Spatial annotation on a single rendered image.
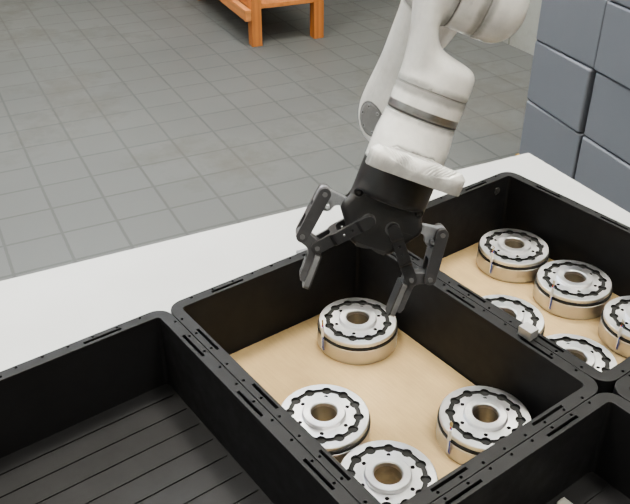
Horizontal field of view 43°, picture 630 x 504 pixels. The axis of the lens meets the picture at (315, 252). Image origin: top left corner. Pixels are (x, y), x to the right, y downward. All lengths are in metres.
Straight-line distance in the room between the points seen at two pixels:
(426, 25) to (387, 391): 0.45
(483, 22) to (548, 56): 2.29
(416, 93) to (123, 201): 2.50
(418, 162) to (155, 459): 0.44
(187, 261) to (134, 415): 0.54
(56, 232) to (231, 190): 0.68
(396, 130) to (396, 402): 0.36
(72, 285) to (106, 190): 1.85
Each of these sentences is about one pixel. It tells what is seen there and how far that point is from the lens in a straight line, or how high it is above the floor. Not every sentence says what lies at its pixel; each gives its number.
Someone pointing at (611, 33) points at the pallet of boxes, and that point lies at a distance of 2.77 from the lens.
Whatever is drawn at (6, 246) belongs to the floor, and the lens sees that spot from 3.01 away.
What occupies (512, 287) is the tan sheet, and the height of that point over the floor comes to 0.83.
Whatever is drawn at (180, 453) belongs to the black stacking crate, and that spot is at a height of 0.83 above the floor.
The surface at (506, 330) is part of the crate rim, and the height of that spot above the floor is 0.93.
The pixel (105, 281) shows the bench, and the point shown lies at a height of 0.70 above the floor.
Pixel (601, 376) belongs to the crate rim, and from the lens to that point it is 0.90.
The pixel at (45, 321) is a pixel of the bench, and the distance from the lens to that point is 1.37.
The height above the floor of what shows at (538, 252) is 0.86.
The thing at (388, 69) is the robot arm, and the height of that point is 1.10.
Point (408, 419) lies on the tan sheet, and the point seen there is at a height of 0.83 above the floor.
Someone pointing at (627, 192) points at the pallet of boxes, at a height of 0.27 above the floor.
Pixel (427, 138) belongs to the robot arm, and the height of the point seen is 1.19.
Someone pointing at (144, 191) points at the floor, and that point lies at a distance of 3.23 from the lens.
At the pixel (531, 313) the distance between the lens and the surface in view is 1.09.
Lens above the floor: 1.49
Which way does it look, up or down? 32 degrees down
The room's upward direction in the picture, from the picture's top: straight up
